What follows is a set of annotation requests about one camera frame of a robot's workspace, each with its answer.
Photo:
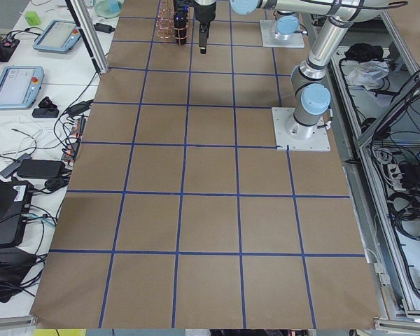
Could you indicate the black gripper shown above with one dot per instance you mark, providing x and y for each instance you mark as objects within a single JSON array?
[{"x": 205, "y": 14}]

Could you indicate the aluminium frame post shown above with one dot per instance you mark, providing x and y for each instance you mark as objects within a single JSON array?
[{"x": 81, "y": 17}]

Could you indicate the dark wine bottle in basket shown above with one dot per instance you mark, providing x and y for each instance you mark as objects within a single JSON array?
[{"x": 181, "y": 27}]

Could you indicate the black laptop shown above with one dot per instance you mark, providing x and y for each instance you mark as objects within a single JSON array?
[{"x": 15, "y": 200}]

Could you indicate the blue teach pendant far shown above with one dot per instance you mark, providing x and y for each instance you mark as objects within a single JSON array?
[{"x": 60, "y": 36}]

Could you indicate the dark wine bottle being moved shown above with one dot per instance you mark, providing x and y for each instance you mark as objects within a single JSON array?
[{"x": 181, "y": 6}]

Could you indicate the blue teach pendant near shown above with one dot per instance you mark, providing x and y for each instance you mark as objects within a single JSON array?
[{"x": 20, "y": 86}]

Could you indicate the blue teach pendant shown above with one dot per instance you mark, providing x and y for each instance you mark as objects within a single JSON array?
[
  {"x": 60, "y": 36},
  {"x": 20, "y": 86}
]

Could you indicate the copper wire wine basket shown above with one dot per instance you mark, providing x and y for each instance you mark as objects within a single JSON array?
[{"x": 165, "y": 21}]

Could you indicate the black power adapter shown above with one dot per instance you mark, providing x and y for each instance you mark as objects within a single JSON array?
[{"x": 105, "y": 28}]

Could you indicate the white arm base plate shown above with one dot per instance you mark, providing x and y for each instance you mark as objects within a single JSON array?
[
  {"x": 268, "y": 40},
  {"x": 292, "y": 136}
]

